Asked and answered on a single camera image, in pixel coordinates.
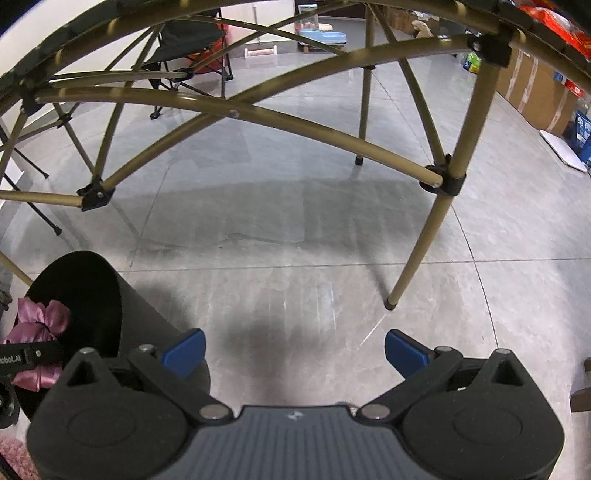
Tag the blue printed bag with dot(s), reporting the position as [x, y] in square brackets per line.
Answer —
[584, 134]

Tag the black tripod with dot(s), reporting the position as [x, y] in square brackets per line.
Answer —
[56, 229]

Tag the white flat board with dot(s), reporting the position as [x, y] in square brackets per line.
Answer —
[565, 152]

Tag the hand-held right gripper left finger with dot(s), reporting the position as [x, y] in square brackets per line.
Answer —
[187, 353]

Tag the black round bin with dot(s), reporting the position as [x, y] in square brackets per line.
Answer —
[92, 295]

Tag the beige plush toy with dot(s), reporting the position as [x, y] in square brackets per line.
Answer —
[422, 28]

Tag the blue pet feeder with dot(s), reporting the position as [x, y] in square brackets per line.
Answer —
[323, 37]

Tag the pink satin bow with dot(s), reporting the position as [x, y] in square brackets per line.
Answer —
[41, 318]

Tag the black camping chair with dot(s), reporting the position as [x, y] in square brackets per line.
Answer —
[180, 46]

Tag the tan folding table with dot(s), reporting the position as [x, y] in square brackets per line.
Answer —
[471, 120]

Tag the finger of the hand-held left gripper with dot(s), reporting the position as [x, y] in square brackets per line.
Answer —
[44, 354]

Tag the brown cardboard box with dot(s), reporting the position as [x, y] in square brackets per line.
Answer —
[535, 87]

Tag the red snack packet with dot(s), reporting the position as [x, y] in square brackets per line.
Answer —
[554, 18]

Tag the pink fluffy rug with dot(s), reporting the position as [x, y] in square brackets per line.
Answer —
[11, 457]

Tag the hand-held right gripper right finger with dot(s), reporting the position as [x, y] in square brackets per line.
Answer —
[406, 353]

